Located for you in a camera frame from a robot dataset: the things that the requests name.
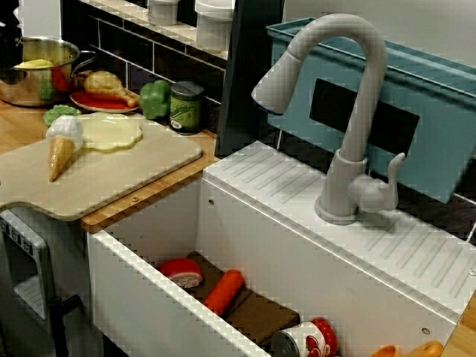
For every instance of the red white tomato can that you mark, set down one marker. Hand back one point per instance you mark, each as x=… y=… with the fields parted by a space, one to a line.
x=305 y=342

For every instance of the light wooden cutting board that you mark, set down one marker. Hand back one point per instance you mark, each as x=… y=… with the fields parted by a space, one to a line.
x=130 y=175

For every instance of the green toy grapes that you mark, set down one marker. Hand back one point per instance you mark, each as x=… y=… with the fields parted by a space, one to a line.
x=56 y=113

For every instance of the teal plastic bin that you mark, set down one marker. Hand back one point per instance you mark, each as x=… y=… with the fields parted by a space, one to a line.
x=439 y=130

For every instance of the brown folded cloth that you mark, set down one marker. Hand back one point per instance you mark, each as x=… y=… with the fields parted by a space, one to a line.
x=260 y=316

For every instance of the grey appliance front panel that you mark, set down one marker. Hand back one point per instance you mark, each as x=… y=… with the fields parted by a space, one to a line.
x=33 y=253

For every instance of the green peas toy can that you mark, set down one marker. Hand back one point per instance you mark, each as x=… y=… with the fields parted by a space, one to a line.
x=186 y=111

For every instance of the red toy cheese wedge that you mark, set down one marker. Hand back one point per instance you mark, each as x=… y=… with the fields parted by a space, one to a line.
x=180 y=271

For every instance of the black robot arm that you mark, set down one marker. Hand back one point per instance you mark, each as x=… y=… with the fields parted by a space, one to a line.
x=7 y=7

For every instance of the white toy sink unit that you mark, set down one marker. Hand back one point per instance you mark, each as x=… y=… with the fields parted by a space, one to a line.
x=279 y=241

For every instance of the yellow toy corn cob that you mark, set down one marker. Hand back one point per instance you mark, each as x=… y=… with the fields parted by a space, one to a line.
x=33 y=64

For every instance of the white printed storage jar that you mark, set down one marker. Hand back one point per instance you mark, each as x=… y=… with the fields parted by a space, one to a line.
x=161 y=13

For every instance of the toy ice cream cone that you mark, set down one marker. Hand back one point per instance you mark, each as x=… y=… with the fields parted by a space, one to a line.
x=59 y=148

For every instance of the green toy bell pepper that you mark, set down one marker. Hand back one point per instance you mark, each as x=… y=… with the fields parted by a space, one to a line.
x=156 y=100

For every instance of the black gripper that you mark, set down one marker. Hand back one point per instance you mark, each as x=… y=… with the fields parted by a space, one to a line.
x=7 y=26

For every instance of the dark vertical post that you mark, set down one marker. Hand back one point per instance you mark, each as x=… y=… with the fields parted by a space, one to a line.
x=245 y=93

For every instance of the grey toy faucet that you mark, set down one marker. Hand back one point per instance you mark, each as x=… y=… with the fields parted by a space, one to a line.
x=357 y=130

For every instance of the pale yellow toy dough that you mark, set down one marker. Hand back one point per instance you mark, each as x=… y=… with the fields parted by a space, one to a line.
x=111 y=134

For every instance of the red toy plate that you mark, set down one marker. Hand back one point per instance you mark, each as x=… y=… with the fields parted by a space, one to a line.
x=89 y=104

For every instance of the orange toy sausage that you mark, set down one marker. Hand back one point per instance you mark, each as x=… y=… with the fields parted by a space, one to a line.
x=223 y=294

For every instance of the stainless steel pot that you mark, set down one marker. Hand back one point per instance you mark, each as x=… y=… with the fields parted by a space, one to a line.
x=29 y=85

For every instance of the beige tiled ledge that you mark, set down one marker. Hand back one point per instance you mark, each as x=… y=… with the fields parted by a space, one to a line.
x=178 y=33

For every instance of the toy chicken drumstick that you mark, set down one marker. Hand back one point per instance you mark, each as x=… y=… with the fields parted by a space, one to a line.
x=102 y=83

